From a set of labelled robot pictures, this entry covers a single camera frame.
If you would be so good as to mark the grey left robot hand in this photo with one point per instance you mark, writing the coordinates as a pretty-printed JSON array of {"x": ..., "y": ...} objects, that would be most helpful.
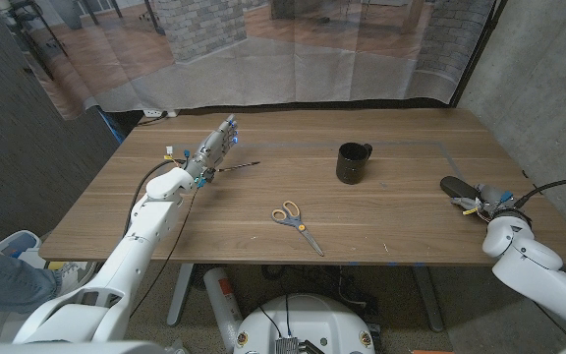
[{"x": 211, "y": 147}]

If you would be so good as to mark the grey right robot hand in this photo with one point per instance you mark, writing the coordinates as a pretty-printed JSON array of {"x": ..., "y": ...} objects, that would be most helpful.
[{"x": 489, "y": 196}]

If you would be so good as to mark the black glasses case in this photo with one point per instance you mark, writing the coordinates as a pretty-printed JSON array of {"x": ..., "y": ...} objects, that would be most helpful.
[{"x": 457, "y": 188}]

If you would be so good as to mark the black mug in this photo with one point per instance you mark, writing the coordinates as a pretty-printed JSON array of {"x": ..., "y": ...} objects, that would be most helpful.
[{"x": 352, "y": 164}]

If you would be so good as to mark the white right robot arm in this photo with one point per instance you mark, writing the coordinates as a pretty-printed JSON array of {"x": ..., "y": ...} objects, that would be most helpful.
[{"x": 538, "y": 275}]

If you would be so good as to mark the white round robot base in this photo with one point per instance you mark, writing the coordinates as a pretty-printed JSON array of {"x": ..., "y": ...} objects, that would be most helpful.
[{"x": 307, "y": 319}]

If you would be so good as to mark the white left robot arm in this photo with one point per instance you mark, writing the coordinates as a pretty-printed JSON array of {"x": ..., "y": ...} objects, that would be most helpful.
[{"x": 135, "y": 246}]

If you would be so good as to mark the dark slim pen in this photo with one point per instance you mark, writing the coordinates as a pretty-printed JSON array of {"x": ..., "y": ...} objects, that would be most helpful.
[{"x": 239, "y": 166}]

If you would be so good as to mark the white power strip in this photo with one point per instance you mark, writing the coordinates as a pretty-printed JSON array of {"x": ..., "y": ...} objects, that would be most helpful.
[{"x": 157, "y": 112}]

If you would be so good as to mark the printed room backdrop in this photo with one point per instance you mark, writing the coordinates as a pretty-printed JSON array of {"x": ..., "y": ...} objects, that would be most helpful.
[{"x": 273, "y": 59}]

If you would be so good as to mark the black backdrop stand pole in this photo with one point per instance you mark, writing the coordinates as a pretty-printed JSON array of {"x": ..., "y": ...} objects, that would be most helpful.
[{"x": 479, "y": 49}]

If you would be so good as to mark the white roll with orange label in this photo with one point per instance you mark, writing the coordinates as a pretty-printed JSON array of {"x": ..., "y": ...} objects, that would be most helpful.
[{"x": 221, "y": 300}]

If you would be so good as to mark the white sneaker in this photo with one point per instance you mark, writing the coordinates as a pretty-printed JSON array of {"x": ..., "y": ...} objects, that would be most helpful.
[{"x": 74, "y": 275}]

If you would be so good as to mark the dark grey partition panel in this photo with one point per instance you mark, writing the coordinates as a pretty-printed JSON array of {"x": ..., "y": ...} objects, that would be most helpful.
[{"x": 22, "y": 147}]

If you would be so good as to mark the white and blue step stool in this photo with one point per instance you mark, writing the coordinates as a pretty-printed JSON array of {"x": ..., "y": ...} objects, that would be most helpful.
[{"x": 17, "y": 243}]

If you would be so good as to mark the white robot torso edge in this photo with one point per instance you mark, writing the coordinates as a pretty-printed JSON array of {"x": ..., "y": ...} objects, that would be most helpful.
[{"x": 67, "y": 348}]

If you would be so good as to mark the person's leg in jeans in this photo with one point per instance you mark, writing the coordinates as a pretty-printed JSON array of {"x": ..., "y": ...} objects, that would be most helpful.
[{"x": 3, "y": 282}]

